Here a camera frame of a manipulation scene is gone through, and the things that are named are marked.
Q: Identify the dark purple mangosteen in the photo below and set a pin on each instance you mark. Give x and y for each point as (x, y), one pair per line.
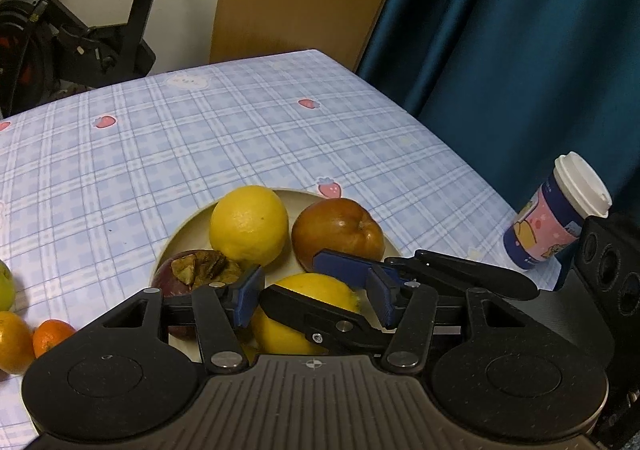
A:
(175, 275)

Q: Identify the cream round plate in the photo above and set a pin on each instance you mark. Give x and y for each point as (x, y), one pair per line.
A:
(195, 230)

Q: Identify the small orange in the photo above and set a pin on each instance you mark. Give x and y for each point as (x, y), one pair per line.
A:
(50, 336)

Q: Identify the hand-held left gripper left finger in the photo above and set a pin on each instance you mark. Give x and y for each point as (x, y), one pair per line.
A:
(248, 295)

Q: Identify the dark blue curtain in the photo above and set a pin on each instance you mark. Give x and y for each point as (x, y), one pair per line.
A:
(500, 30)

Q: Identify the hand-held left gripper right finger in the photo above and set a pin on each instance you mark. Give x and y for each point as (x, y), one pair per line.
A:
(380, 297)

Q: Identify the green apple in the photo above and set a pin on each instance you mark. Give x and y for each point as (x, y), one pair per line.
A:
(5, 285)

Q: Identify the yellow lemon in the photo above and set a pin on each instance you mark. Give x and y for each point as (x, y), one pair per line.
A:
(320, 287)
(248, 225)

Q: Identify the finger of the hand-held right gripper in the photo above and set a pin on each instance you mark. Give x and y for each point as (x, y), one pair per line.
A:
(345, 266)
(300, 305)

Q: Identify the blue plaid tablecloth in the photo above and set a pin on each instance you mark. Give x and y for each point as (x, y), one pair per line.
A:
(200, 130)

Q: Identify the black exercise bike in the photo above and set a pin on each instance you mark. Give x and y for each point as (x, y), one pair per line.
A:
(100, 45)

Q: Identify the red apple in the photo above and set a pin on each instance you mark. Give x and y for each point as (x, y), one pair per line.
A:
(335, 230)

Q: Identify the paper cup with white lid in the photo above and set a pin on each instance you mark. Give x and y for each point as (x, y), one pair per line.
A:
(545, 225)

